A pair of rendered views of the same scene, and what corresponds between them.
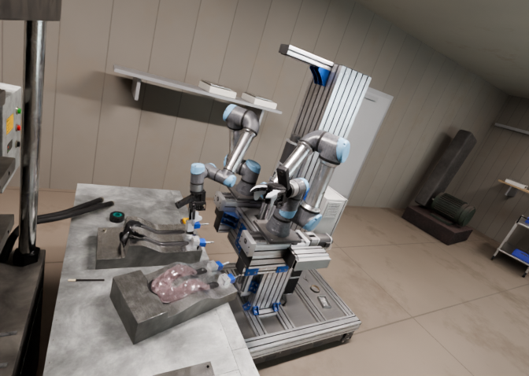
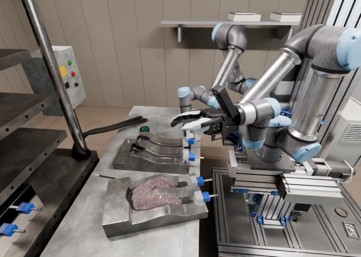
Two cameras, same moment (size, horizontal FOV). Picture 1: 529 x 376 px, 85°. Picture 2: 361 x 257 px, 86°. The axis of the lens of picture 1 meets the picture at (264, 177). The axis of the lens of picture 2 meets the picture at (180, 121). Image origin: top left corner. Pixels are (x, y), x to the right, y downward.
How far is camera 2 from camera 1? 0.70 m
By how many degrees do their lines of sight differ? 37
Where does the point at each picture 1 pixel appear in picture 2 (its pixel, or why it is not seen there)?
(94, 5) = not seen: outside the picture
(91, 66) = (155, 25)
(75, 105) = (151, 53)
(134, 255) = (135, 162)
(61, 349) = (66, 226)
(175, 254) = (166, 165)
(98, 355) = (82, 239)
